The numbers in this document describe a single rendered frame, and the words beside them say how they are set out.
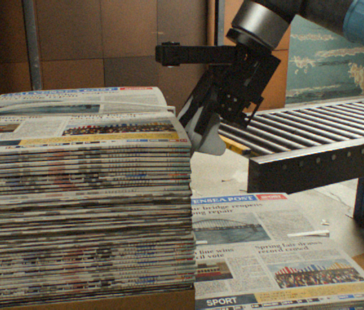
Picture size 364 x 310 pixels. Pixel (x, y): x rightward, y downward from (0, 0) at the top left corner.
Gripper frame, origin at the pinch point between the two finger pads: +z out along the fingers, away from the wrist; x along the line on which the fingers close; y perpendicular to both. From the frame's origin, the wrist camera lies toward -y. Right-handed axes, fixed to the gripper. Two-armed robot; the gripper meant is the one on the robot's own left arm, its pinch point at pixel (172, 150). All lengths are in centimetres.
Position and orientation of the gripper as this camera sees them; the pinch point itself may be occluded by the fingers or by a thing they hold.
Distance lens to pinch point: 65.2
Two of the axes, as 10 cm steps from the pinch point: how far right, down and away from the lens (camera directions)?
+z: -4.8, 8.5, 2.1
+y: 8.6, 4.2, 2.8
